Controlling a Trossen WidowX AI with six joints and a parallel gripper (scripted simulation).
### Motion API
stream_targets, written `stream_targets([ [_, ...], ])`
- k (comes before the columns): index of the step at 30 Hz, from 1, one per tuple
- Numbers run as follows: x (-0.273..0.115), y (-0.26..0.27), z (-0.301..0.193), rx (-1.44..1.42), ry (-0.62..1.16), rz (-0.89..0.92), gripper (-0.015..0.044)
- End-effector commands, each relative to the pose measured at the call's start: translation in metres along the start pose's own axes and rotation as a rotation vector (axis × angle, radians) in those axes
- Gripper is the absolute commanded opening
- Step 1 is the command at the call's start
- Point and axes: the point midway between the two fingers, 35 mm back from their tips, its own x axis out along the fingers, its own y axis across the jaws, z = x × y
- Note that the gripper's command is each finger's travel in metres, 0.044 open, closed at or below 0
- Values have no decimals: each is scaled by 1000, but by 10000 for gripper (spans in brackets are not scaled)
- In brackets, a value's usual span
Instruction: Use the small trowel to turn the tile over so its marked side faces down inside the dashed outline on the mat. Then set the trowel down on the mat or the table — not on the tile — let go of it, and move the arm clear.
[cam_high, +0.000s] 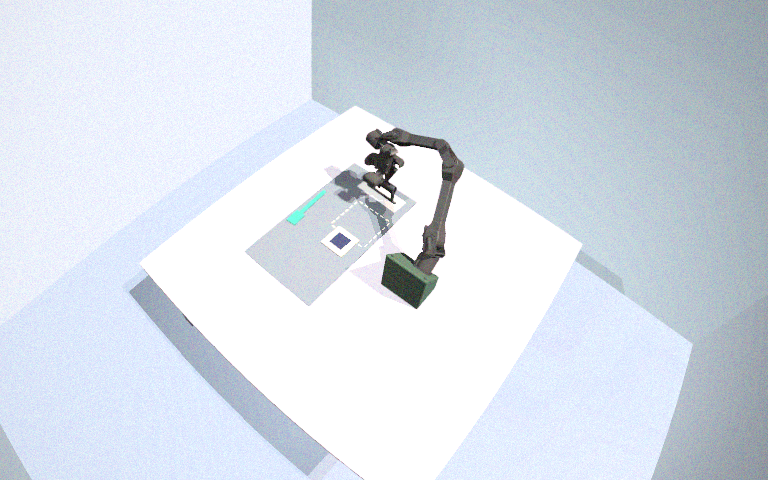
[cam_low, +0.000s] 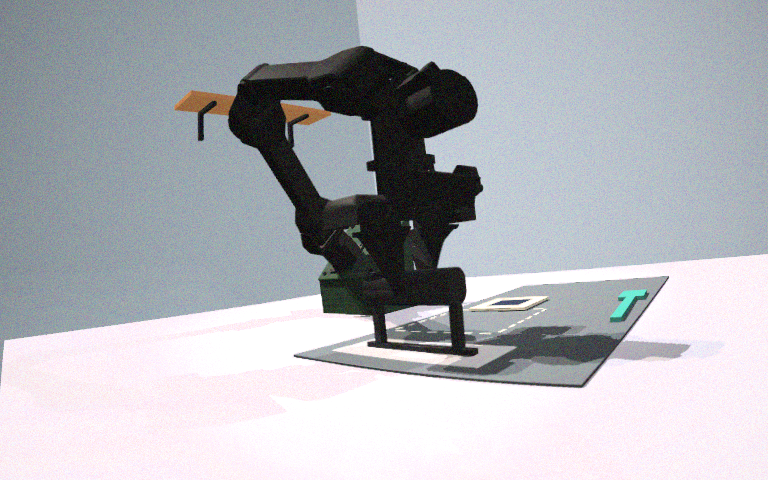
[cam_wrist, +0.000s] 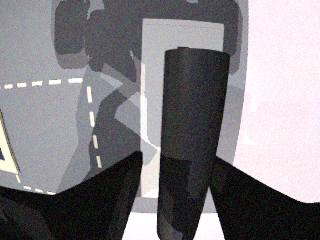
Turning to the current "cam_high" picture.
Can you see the beige square tile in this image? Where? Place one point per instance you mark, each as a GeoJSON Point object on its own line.
{"type": "Point", "coordinates": [339, 241]}

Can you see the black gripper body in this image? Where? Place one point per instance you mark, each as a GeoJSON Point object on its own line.
{"type": "Point", "coordinates": [384, 168]}

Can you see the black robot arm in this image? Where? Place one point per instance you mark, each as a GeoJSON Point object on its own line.
{"type": "Point", "coordinates": [452, 168]}

